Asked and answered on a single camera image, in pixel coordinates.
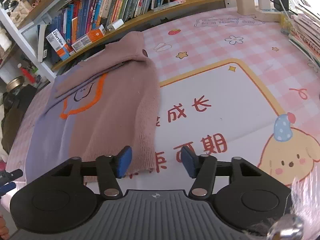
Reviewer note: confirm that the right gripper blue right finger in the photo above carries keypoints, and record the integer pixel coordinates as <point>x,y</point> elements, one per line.
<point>202,168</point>

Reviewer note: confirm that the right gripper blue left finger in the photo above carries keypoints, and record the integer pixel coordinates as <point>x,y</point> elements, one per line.
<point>109,169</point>

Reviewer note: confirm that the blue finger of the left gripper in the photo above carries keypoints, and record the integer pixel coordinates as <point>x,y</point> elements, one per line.
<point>7,177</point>

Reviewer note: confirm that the purple and pink knit sweater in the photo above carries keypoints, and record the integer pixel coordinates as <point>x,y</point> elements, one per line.
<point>104,103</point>

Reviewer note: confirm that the brown and beige clothes pile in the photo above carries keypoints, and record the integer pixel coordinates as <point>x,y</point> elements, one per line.
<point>15,107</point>

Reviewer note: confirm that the pink checkered cartoon table mat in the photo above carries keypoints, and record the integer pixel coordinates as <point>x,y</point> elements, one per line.
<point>231,86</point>

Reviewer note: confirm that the gold metal bowl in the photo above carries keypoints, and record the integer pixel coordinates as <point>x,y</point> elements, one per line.
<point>15,83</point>

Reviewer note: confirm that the white orange medicine box flat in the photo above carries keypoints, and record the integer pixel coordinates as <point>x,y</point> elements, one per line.
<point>89,38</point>

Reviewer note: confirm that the white orange medicine box upright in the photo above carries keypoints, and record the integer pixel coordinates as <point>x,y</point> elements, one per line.
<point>59,44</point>

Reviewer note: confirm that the small white charger block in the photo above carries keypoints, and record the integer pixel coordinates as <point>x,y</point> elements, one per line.
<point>115,25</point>

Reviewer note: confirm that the wooden white bookshelf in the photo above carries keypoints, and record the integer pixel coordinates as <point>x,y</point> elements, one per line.
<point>74,18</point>

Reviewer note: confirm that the white power strip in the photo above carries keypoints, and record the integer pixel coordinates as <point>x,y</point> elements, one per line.
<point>267,15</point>

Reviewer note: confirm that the small yellow glass jar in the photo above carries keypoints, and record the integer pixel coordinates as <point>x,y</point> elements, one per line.
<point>285,24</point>

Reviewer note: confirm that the stack of books at right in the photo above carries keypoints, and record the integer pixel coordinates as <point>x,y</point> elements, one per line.
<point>304,33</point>

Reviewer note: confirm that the white pearl handbag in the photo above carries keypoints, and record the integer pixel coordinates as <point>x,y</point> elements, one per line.
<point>18,11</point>

